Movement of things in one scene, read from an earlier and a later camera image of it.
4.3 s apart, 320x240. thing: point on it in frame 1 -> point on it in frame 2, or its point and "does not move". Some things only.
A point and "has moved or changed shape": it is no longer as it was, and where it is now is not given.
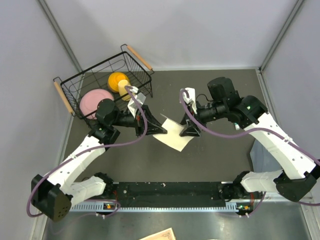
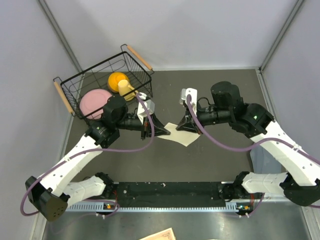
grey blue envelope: (262, 160) does not move
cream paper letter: (172, 138) has moved or changed shape
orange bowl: (113, 79) does not move
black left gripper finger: (154, 127) does not move
